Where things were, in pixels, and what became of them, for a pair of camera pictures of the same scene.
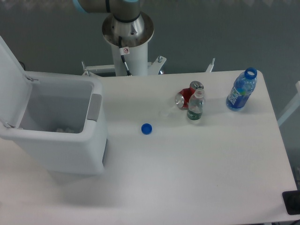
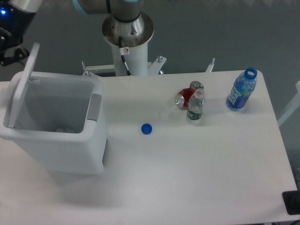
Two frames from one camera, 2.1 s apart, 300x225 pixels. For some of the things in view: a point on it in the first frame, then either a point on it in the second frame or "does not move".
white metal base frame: (154, 68) does not move
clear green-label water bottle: (195, 104) does not move
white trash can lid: (15, 88) -> (22, 86)
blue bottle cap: (146, 129) does not move
